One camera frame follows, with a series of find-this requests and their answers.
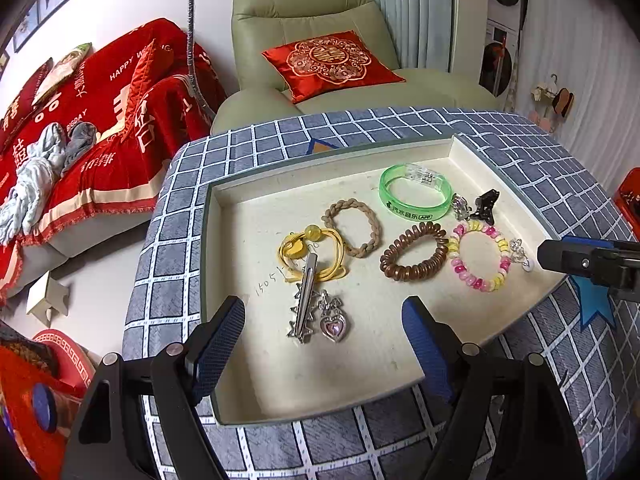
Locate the light blue garment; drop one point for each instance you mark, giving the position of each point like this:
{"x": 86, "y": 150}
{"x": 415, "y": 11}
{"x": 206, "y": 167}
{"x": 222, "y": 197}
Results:
{"x": 30, "y": 185}

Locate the red round box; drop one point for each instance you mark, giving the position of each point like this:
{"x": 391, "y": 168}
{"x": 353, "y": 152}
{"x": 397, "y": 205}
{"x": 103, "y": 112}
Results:
{"x": 629, "y": 195}

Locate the grey checkered tablecloth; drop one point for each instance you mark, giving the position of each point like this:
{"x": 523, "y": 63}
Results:
{"x": 170, "y": 280}

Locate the silver star hair clip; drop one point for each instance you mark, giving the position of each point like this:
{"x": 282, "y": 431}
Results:
{"x": 305, "y": 305}

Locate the pale green armchair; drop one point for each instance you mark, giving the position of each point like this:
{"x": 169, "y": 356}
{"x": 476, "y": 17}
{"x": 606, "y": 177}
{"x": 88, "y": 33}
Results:
{"x": 310, "y": 10}

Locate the hanging wall ornaments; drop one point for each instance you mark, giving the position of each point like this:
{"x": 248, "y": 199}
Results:
{"x": 562, "y": 102}

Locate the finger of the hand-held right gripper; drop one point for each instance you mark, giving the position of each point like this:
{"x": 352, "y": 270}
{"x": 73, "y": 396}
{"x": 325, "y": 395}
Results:
{"x": 585, "y": 262}

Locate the red satin pillow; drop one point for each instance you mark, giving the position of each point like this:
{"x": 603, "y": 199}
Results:
{"x": 142, "y": 90}

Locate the pale green curtain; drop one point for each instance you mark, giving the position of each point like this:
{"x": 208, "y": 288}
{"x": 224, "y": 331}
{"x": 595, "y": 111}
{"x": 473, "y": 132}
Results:
{"x": 400, "y": 5}

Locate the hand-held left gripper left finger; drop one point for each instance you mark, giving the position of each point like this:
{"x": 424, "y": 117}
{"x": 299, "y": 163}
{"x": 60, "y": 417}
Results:
{"x": 220, "y": 345}

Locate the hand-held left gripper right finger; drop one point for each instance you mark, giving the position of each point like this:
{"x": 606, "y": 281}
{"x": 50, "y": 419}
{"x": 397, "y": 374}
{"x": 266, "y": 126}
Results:
{"x": 425, "y": 345}

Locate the small white box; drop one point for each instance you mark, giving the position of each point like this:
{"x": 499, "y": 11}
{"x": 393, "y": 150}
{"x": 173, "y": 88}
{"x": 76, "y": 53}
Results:
{"x": 47, "y": 297}

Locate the red blanket sofa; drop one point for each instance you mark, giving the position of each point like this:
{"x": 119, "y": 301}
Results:
{"x": 110, "y": 160}

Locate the silver charm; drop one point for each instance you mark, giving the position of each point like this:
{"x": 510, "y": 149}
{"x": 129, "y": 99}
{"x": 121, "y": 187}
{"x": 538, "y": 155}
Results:
{"x": 520, "y": 252}

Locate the red embroidered cushion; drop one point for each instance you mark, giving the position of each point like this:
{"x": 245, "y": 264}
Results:
{"x": 330, "y": 62}

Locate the silver pink heart clip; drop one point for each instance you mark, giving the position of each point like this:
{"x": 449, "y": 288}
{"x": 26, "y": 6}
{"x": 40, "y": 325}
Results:
{"x": 332, "y": 330}

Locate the printed picture pillow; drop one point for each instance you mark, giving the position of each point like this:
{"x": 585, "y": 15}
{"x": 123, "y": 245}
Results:
{"x": 62, "y": 70}

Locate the grey garment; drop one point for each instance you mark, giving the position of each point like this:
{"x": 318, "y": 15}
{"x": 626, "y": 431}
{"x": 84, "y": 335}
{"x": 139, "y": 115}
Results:
{"x": 80, "y": 147}

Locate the white standing air conditioner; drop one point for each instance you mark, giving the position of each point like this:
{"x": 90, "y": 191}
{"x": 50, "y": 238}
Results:
{"x": 500, "y": 25}

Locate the red patterned round stool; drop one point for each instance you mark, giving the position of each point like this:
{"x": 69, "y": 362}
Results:
{"x": 70, "y": 360}

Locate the black hair claw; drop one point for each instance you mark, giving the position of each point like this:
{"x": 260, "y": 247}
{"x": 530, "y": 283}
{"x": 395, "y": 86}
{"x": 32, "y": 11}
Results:
{"x": 485, "y": 202}

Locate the blue disc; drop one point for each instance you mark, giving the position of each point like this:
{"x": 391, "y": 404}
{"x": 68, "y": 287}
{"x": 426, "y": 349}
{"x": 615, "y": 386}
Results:
{"x": 44, "y": 407}

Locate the dark red pillow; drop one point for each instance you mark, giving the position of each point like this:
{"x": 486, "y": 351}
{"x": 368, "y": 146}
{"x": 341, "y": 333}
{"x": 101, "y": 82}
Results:
{"x": 22, "y": 105}

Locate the cream jewelry tray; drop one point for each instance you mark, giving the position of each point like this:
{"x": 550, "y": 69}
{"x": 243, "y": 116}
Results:
{"x": 260, "y": 360}

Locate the grey sofa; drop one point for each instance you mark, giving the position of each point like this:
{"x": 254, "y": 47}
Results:
{"x": 45, "y": 262}

